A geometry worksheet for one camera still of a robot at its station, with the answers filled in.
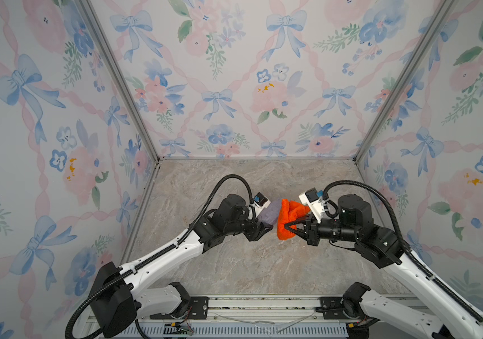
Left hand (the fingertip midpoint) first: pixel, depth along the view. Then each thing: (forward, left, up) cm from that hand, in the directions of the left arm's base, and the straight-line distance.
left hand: (268, 221), depth 73 cm
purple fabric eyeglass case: (+1, -1, +3) cm, 4 cm away
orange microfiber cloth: (-2, -5, +11) cm, 12 cm away
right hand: (-5, -5, +8) cm, 10 cm away
